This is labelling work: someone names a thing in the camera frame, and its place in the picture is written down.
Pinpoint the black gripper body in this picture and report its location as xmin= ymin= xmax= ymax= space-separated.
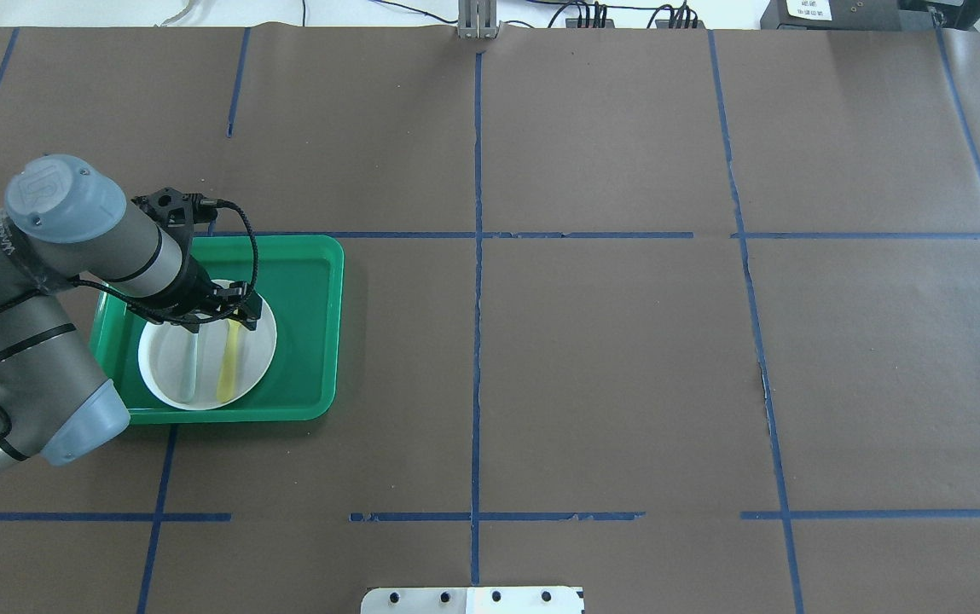
xmin=127 ymin=257 xmax=243 ymax=332

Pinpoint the yellow plastic spoon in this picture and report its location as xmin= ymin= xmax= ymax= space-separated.
xmin=214 ymin=319 xmax=241 ymax=405

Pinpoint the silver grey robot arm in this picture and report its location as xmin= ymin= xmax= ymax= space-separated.
xmin=0 ymin=154 xmax=263 ymax=475

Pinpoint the grey-green plastic fork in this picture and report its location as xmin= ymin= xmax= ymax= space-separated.
xmin=178 ymin=331 xmax=200 ymax=403

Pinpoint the white round plate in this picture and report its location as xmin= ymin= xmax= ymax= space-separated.
xmin=137 ymin=298 xmax=278 ymax=411

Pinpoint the green plastic tray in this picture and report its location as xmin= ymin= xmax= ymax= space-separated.
xmin=90 ymin=235 xmax=345 ymax=425

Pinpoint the black connector block left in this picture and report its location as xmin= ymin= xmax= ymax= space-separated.
xmin=564 ymin=3 xmax=613 ymax=30

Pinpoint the black connector block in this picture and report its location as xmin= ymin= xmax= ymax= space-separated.
xmin=564 ymin=3 xmax=613 ymax=30
xmin=647 ymin=1 xmax=705 ymax=30

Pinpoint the black connector block right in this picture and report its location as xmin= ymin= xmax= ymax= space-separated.
xmin=647 ymin=1 xmax=705 ymax=30

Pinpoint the black box with label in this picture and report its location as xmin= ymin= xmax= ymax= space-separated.
xmin=759 ymin=1 xmax=902 ymax=32

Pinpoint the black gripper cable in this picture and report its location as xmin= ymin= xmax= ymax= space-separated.
xmin=0 ymin=198 xmax=262 ymax=444

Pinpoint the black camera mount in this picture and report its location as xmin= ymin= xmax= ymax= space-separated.
xmin=130 ymin=188 xmax=219 ymax=252

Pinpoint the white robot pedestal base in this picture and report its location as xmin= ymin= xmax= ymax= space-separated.
xmin=360 ymin=584 xmax=586 ymax=613

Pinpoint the aluminium frame post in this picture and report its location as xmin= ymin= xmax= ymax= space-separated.
xmin=455 ymin=0 xmax=501 ymax=40

